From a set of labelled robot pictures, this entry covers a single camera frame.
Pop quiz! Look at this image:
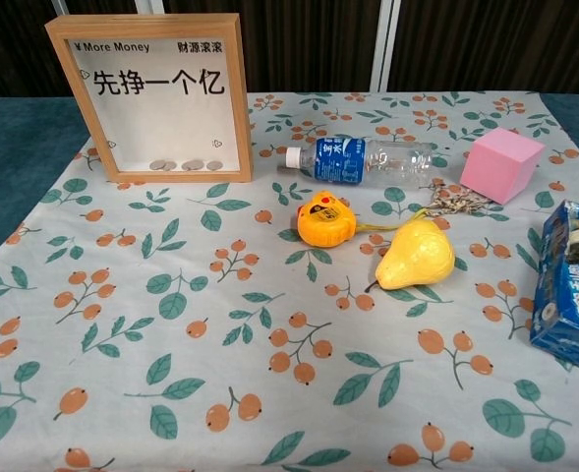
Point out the yellow tape measure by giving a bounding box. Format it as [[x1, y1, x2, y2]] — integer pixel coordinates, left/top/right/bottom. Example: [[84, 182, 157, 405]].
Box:
[[296, 190, 428, 247]]

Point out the wooden frame money box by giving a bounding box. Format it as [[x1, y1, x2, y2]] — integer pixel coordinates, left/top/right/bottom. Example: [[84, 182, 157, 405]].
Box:
[[44, 13, 255, 184]]

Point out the floral patterned tablecloth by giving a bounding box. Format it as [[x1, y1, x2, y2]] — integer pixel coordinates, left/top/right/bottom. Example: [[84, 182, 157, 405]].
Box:
[[0, 90, 579, 472]]

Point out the white partition post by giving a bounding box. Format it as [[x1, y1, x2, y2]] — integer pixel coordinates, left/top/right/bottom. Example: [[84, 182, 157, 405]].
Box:
[[370, 0, 402, 92]]

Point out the teal table cover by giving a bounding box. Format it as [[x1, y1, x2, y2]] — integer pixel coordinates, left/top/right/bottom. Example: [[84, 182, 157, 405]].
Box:
[[0, 90, 579, 271]]

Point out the blue cookie box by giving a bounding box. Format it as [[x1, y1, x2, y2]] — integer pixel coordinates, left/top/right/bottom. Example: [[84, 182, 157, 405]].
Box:
[[529, 199, 579, 365]]

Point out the yellow pear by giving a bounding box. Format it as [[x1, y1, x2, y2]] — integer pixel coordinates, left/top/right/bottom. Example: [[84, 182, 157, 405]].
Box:
[[365, 218, 456, 294]]

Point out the clear bottle with blue label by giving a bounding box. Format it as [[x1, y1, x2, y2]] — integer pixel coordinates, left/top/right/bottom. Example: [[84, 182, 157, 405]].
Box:
[[284, 137, 437, 189]]

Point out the pink foam cube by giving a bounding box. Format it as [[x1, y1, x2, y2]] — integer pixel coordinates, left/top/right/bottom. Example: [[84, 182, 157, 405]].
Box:
[[459, 126, 547, 204]]

